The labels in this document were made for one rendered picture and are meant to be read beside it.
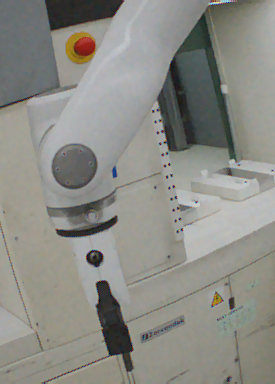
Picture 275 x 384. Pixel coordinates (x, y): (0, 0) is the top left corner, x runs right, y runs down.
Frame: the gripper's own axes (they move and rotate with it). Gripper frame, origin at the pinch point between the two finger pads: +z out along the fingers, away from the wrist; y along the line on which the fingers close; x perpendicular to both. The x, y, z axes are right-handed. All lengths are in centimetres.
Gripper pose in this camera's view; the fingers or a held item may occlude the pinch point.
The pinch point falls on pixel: (115, 333)
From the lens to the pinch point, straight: 93.4
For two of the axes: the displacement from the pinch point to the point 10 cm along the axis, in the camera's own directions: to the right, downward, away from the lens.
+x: -9.7, 2.3, -0.9
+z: 2.0, 9.4, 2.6
